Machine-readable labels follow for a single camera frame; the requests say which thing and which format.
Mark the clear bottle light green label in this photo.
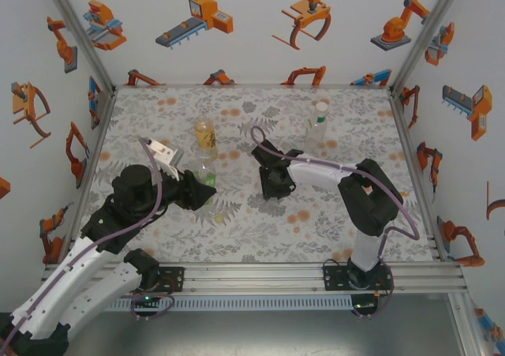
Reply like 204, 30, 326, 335
194, 159, 219, 209

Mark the amber plastic bottle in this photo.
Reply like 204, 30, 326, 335
193, 114, 219, 163

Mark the clear bottle dark green label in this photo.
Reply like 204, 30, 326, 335
304, 99, 331, 154

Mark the floral patterned table cover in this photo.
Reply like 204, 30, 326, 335
78, 85, 445, 264

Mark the small circuit board green light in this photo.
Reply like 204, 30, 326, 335
352, 298, 376, 313
131, 292, 163, 309

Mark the aluminium side rail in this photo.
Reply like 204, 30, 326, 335
388, 86, 449, 263
74, 86, 118, 205

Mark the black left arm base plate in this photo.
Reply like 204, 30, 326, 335
113, 266, 186, 294

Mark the aluminium mounting rail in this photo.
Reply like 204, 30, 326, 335
41, 261, 465, 294

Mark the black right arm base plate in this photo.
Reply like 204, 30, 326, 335
322, 264, 382, 293

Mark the short purple cable loop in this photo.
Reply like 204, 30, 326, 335
118, 287, 174, 322
353, 264, 395, 320

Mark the grey slotted cable duct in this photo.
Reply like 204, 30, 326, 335
104, 294, 355, 313

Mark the aluminium frame post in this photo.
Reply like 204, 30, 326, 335
39, 0, 118, 96
390, 0, 471, 92

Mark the aluminium frame leg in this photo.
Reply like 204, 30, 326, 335
447, 292, 496, 356

